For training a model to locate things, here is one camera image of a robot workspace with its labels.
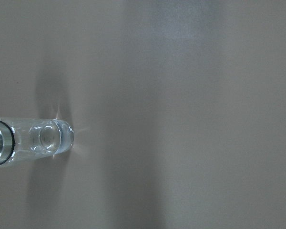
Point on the clear glass sauce bottle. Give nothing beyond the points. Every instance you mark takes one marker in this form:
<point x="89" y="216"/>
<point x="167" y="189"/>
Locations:
<point x="32" y="139"/>

